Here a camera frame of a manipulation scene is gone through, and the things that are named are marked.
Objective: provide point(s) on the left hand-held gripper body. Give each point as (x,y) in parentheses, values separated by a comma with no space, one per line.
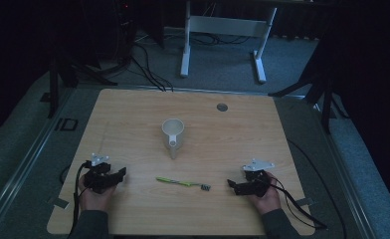
(98,177)

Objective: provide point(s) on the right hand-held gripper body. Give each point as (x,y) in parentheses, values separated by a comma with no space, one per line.
(257,184)

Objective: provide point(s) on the green toothbrush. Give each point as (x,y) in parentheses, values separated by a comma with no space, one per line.
(179,182)

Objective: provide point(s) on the white cup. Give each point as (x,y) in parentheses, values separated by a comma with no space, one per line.
(173,132)

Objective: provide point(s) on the person's right hand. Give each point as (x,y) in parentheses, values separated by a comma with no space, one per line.
(269,200)

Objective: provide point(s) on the person's left hand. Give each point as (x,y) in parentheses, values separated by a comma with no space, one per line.
(95,200)

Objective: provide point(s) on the grey tape piece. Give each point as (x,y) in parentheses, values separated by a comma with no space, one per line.
(305,201)
(59,202)

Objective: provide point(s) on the grey round grommet cover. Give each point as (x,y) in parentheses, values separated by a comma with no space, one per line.
(222,107)

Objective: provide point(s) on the black metal stand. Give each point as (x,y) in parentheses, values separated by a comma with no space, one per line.
(53,89)
(325,99)

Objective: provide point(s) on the dark equipment with red light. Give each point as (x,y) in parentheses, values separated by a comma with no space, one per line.
(126,30)

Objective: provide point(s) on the metal floor rail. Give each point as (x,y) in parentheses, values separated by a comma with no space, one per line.
(199,90)
(24,164)
(347,176)

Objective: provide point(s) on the white desk frame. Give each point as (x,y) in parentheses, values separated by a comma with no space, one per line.
(228,26)

